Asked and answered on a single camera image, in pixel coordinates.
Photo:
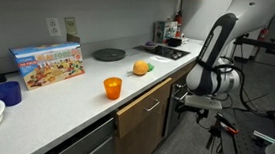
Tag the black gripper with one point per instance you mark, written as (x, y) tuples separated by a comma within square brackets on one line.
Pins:
[(201, 114)]

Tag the wooden drawer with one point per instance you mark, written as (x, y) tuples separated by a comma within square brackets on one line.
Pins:
[(134, 112)]

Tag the orange pineapple plushie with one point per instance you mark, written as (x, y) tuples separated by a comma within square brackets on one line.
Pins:
[(140, 68)]

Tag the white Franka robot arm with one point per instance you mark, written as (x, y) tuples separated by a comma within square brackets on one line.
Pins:
[(214, 43)]

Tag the black oven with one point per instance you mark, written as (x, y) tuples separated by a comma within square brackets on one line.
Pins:
[(173, 122)]

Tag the black glass cooktop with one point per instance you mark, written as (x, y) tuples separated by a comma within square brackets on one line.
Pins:
[(166, 51)]

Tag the black bowl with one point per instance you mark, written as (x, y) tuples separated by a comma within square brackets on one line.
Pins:
[(174, 42)]

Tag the purple bowl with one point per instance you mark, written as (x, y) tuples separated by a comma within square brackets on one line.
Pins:
[(151, 45)]

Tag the orange plastic cup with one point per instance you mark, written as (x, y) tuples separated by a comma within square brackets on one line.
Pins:
[(112, 90)]

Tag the upright printed box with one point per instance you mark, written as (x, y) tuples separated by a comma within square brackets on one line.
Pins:
[(165, 31)]

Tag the green silver rod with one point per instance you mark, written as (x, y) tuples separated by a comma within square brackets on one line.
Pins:
[(264, 136)]

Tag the red fire extinguisher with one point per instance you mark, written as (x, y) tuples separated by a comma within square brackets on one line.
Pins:
[(178, 22)]

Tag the black round tray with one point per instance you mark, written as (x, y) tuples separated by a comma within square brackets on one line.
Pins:
[(109, 54)]

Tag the grey dishwasher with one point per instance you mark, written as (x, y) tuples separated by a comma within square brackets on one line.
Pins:
[(84, 146)]

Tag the small brown block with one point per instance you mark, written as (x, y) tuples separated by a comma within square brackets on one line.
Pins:
[(73, 38)]

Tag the colourful toy food box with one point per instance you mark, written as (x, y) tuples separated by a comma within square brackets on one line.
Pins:
[(51, 66)]

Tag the blue plastic cup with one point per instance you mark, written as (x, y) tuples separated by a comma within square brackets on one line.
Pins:
[(7, 94)]

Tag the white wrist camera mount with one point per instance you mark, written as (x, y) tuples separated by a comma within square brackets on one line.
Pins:
[(202, 102)]

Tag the black camera boom stand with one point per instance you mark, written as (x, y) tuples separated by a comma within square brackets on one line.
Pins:
[(274, 47)]

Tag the small red wall extinguisher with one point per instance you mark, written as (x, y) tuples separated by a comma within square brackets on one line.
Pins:
[(263, 34)]

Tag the beige wall switch plate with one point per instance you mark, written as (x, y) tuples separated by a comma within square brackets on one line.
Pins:
[(70, 25)]

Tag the white wall outlet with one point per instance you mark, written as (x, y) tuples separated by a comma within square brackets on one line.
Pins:
[(53, 26)]

